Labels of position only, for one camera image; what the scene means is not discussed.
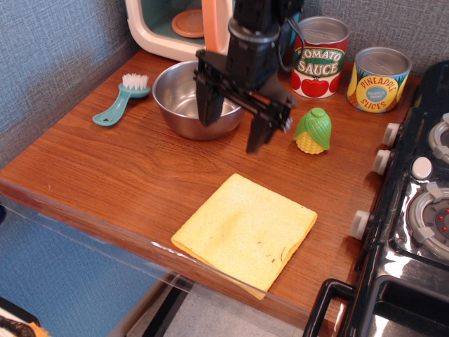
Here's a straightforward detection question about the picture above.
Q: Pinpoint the teal dish brush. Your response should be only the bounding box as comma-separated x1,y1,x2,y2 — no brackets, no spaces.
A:
92,73,151,127

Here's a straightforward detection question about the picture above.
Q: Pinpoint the black braided cable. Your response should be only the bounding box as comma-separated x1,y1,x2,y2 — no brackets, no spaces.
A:
276,17,305,77

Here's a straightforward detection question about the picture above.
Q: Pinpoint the tomato sauce can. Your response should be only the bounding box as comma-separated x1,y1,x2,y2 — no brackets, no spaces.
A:
290,16,350,98

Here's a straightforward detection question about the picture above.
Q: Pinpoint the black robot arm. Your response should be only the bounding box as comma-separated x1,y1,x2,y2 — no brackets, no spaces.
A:
194,1,303,154

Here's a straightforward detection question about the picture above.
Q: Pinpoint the orange fuzzy object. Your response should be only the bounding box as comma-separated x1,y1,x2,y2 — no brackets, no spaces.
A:
1,316,49,337

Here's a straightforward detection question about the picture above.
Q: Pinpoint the pineapple slices can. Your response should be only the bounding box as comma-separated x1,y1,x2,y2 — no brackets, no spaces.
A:
347,46,412,114

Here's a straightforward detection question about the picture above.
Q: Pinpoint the toy microwave teal white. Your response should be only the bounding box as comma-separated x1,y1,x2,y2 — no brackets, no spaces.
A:
125,0,302,62

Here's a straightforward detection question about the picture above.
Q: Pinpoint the steel bowl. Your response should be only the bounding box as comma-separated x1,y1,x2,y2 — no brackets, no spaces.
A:
152,60,244,140

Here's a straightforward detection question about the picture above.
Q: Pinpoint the toy corn cob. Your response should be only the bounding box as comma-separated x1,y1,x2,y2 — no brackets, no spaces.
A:
293,107,332,154

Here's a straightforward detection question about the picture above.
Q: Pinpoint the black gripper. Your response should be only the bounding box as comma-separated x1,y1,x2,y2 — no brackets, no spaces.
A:
194,17,297,154

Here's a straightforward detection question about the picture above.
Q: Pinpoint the orange microwave plate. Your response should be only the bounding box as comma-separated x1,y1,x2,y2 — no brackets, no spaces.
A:
171,9,204,39

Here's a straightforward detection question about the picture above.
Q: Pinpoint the yellow towel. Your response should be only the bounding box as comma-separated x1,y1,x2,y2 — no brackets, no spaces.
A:
171,174,318,300

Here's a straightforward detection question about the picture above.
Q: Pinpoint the clear acrylic table guard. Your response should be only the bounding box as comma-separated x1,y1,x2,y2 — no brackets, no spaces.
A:
1,197,304,336

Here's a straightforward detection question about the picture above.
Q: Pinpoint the black toy stove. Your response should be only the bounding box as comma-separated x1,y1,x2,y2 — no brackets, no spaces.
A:
304,61,448,336

